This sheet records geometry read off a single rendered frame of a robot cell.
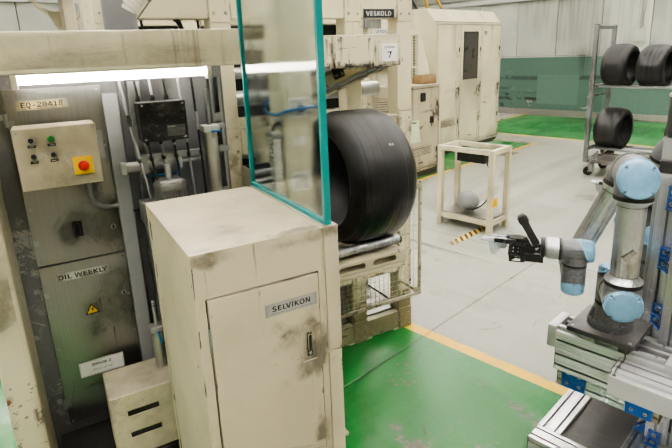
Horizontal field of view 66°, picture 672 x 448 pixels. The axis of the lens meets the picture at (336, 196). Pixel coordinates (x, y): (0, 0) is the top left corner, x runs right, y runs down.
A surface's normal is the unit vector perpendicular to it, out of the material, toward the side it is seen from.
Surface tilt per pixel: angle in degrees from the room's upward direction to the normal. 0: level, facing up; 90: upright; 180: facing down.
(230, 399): 90
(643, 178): 83
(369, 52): 90
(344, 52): 90
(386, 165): 71
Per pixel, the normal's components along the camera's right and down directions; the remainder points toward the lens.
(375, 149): 0.39, -0.36
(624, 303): -0.33, 0.39
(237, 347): 0.50, 0.22
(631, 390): -0.71, 0.22
